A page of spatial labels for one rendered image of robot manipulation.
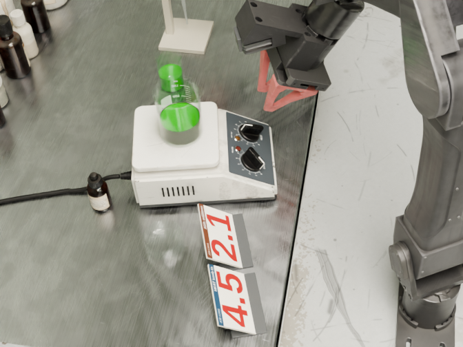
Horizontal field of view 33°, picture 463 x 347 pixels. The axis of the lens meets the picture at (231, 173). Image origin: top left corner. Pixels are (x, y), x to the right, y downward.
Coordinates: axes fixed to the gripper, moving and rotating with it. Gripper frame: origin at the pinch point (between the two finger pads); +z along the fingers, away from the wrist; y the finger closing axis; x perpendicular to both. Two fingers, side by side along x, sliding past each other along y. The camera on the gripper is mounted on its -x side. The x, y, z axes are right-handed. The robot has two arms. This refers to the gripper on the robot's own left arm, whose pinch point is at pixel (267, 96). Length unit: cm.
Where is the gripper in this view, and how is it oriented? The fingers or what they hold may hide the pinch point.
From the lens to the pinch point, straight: 109.6
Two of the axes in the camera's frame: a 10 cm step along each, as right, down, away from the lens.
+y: 2.3, 8.2, -5.3
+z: -4.6, 5.7, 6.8
